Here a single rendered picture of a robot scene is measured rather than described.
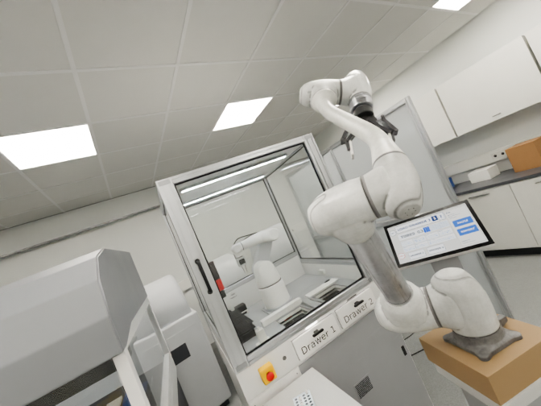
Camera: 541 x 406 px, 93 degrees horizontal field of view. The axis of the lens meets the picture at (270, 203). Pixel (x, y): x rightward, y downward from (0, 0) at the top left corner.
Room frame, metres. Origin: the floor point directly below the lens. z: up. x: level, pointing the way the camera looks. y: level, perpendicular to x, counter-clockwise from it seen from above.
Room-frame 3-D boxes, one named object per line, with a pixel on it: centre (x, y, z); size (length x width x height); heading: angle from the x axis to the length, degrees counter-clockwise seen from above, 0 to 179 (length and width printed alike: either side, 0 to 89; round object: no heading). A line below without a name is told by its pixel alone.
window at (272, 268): (1.52, 0.04, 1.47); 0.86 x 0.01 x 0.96; 114
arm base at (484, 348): (1.01, -0.54, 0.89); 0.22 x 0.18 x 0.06; 100
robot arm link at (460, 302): (1.01, -0.51, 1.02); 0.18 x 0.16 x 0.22; 64
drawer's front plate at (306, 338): (1.48, 0.06, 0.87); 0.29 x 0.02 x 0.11; 114
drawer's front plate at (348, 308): (1.61, -0.23, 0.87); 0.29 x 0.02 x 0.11; 114
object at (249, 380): (1.94, 0.22, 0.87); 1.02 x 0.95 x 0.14; 114
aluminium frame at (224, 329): (1.94, 0.22, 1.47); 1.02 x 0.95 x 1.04; 114
